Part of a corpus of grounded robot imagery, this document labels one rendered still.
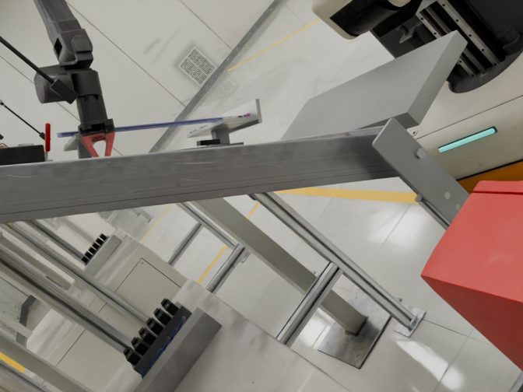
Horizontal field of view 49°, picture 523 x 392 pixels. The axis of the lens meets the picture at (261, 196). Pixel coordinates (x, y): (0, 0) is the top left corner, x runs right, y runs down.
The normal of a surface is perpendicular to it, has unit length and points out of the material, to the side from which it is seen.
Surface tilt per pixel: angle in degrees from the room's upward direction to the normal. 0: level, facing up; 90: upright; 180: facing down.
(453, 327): 0
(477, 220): 0
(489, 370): 0
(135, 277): 90
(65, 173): 90
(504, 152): 90
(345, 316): 90
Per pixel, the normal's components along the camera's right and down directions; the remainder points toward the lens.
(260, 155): 0.36, 0.04
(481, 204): -0.72, -0.62
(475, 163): -0.44, 0.75
